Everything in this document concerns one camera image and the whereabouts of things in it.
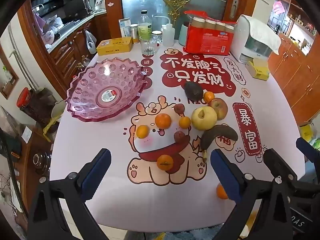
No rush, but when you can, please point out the printed tablecloth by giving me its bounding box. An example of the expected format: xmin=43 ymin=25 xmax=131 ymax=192
xmin=49 ymin=40 xmax=307 ymax=233

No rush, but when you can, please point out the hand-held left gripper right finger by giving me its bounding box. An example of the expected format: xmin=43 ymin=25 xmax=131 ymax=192
xmin=210 ymin=148 xmax=293 ymax=240

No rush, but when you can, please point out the yellow tissue box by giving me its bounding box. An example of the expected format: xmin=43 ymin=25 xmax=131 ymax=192
xmin=245 ymin=57 xmax=270 ymax=81

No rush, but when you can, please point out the pink plastic fruit bowl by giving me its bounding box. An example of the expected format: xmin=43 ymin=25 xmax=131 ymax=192
xmin=65 ymin=57 xmax=148 ymax=123

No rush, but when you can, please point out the white hanging plastic bag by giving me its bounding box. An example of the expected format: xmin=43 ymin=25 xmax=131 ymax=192
xmin=85 ymin=29 xmax=97 ymax=55

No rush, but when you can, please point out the small tangerine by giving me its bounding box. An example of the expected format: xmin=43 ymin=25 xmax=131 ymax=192
xmin=216 ymin=183 xmax=229 ymax=200
xmin=203 ymin=91 xmax=215 ymax=104
xmin=179 ymin=116 xmax=192 ymax=128
xmin=136 ymin=125 xmax=150 ymax=139
xmin=157 ymin=154 xmax=174 ymax=171

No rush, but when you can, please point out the white countertop appliance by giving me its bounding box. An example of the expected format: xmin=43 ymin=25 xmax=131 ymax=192
xmin=230 ymin=14 xmax=275 ymax=63

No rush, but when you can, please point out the clear glass tumbler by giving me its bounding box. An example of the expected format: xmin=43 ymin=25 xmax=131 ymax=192
xmin=139 ymin=35 xmax=159 ymax=55

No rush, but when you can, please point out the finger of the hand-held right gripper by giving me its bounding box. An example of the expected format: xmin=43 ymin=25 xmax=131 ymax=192
xmin=263 ymin=148 xmax=298 ymax=181
xmin=296 ymin=137 xmax=320 ymax=166

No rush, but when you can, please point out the wooden kitchen cabinet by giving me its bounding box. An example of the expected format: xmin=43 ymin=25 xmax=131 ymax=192
xmin=19 ymin=5 xmax=105 ymax=90

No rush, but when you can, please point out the white cloth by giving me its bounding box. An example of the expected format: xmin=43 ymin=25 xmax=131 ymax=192
xmin=246 ymin=17 xmax=282 ymax=55

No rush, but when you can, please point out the red apple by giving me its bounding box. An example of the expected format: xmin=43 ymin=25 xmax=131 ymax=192
xmin=209 ymin=97 xmax=228 ymax=120

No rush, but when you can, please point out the white squeeze bottle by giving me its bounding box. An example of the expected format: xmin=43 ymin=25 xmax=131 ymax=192
xmin=154 ymin=16 xmax=175 ymax=47

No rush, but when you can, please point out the red pack of paper cups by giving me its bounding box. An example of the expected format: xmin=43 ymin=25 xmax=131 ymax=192
xmin=183 ymin=10 xmax=237 ymax=56

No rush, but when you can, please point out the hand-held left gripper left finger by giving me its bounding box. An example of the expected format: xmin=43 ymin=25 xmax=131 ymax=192
xmin=27 ymin=148 xmax=112 ymax=240

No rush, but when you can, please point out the wooden sideboard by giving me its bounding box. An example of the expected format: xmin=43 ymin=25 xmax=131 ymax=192
xmin=266 ymin=0 xmax=320 ymax=127

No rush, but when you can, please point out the overripe dark banana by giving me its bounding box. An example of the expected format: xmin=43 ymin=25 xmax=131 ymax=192
xmin=200 ymin=124 xmax=238 ymax=162

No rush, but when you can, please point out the white refrigerator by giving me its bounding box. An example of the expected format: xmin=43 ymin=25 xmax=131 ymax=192
xmin=0 ymin=12 xmax=38 ymax=100

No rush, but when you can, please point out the yellow pear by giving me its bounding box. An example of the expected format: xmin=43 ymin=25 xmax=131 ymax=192
xmin=191 ymin=106 xmax=217 ymax=131

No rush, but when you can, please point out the teal cup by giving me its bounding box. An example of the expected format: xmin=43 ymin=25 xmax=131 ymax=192
xmin=178 ymin=21 xmax=192 ymax=47

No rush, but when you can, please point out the clear bottle with green label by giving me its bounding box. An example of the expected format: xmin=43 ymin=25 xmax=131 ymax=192
xmin=138 ymin=10 xmax=153 ymax=40

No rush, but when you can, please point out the yellow tin box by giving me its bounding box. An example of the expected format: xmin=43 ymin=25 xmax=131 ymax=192
xmin=96 ymin=37 xmax=133 ymax=56

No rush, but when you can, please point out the metal door handle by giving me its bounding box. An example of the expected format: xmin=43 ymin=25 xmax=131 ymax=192
xmin=230 ymin=0 xmax=239 ymax=19

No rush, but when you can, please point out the silver metal can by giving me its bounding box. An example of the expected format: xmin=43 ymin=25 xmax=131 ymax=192
xmin=129 ymin=24 xmax=139 ymax=44

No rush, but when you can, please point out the white and blue carton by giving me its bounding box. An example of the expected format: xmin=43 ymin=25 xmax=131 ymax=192
xmin=119 ymin=18 xmax=131 ymax=38

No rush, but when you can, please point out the dark avocado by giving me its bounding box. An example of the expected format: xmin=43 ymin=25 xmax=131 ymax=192
xmin=184 ymin=81 xmax=203 ymax=100

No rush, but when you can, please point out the large tangerine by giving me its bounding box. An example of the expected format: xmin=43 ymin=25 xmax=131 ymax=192
xmin=155 ymin=113 xmax=172 ymax=130

